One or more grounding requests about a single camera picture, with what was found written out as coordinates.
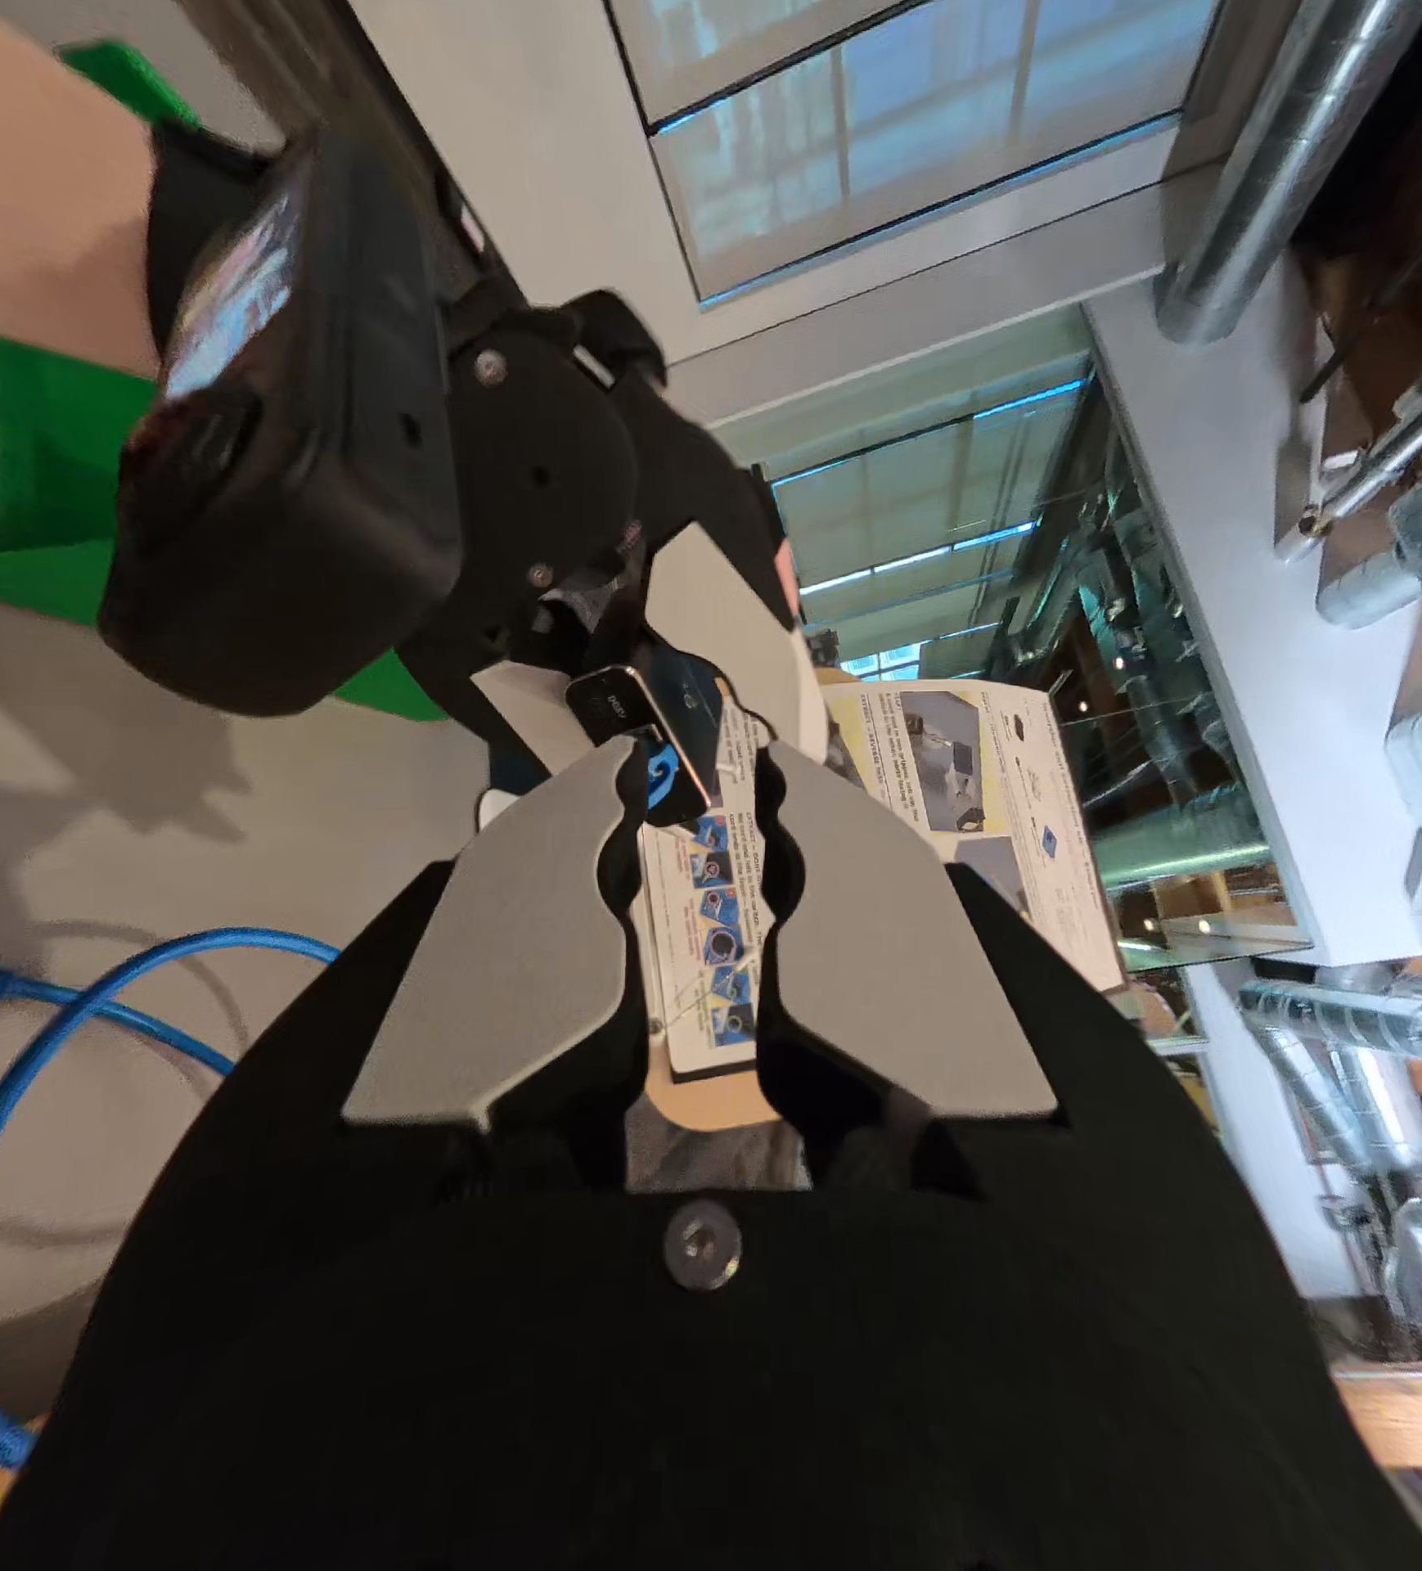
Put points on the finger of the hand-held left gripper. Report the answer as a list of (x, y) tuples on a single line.
[(527, 719), (737, 614)]

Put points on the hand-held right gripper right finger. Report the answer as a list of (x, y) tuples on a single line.
[(909, 982)]

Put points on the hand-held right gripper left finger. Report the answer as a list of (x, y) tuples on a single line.
[(502, 971)]

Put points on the black ethernet splitter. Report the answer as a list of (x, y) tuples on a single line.
[(674, 701)]

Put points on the green plastic bin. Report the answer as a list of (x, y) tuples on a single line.
[(37, 468)]

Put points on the person's left forearm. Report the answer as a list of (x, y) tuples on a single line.
[(24, 185)]

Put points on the instruction sign board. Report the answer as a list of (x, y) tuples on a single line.
[(1007, 799)]

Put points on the black smartwatch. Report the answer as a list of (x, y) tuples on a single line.
[(202, 198)]

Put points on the large paned window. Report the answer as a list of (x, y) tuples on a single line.
[(909, 111)]

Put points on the silver round duct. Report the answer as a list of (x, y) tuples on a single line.
[(1289, 149)]

